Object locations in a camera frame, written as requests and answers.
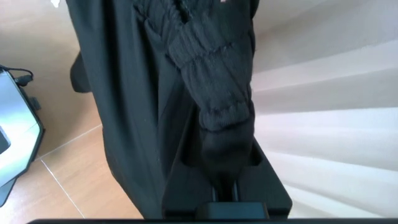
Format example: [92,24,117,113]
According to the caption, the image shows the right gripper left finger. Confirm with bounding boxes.
[161,136,216,219]

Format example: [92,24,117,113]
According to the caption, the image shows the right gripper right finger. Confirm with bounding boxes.
[236,139,294,219]

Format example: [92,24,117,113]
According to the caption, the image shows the black garment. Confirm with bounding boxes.
[65,0,261,220]

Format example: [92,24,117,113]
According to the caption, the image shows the beige curtain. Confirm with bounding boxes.
[248,0,398,218]

